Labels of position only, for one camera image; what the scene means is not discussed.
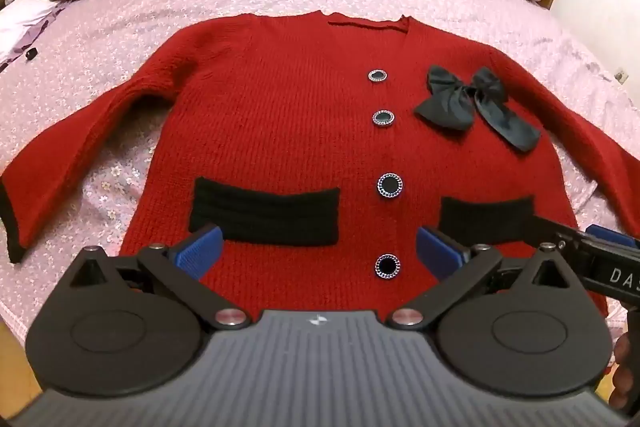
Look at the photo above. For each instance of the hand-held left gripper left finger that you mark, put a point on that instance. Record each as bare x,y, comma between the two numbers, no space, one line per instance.
197,252

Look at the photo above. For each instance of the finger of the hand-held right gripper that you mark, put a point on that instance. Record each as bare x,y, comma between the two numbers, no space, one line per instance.
557,232
615,238

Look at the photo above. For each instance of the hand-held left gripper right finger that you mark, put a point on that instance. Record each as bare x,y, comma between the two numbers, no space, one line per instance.
440,252

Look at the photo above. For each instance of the red knit cardigan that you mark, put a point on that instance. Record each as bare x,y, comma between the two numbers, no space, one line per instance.
280,107

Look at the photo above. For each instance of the person's right hand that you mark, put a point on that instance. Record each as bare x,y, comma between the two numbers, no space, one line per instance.
629,372

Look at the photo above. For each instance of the small grey object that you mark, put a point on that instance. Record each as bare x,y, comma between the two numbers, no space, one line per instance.
621,75

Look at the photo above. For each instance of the floral bedsheet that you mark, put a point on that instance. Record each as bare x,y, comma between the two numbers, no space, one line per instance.
100,47

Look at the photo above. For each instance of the small black object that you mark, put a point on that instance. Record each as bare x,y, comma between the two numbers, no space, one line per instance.
31,53

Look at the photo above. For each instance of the lilac pillow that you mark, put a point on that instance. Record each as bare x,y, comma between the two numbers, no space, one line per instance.
20,22

